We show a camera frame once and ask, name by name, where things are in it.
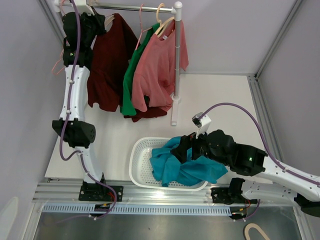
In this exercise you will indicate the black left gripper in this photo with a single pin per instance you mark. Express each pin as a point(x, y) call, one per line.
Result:
point(98, 19)

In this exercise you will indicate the dark red t shirt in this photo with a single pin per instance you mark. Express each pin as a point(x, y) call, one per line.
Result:
point(112, 52)

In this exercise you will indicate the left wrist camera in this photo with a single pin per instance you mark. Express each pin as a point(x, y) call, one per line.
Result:
point(81, 7)

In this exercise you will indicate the pink t shirt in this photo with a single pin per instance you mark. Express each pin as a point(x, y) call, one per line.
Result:
point(154, 77)

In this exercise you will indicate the white slotted cable duct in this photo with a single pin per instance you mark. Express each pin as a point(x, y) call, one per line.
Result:
point(135, 209)

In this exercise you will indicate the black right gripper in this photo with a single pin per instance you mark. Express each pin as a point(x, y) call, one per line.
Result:
point(186, 142)

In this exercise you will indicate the pink wire hanger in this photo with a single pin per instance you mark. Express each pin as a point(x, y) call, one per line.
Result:
point(58, 7)
point(142, 30)

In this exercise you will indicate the green t shirt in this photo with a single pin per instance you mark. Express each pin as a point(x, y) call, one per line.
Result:
point(127, 108)

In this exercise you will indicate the aluminium cage frame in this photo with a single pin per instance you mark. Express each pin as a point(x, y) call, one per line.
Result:
point(228, 43)

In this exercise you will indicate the white metal clothes rack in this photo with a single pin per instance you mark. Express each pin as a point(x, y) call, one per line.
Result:
point(176, 11)

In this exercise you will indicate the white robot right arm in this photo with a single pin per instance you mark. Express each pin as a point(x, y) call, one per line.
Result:
point(260, 177)

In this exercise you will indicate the aluminium mounting rail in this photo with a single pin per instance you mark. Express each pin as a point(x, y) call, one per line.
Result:
point(68, 190)

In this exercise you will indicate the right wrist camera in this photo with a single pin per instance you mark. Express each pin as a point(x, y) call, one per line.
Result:
point(202, 121)

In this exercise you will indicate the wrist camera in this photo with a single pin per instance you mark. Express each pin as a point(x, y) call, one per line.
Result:
point(202, 121)
point(81, 7)

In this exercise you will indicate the white perforated plastic basket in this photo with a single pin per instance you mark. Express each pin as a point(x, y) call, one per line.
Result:
point(141, 171)

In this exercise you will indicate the teal t shirt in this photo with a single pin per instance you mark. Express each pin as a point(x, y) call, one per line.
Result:
point(166, 168)

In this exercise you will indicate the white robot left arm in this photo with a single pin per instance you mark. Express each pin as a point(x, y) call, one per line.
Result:
point(76, 135)

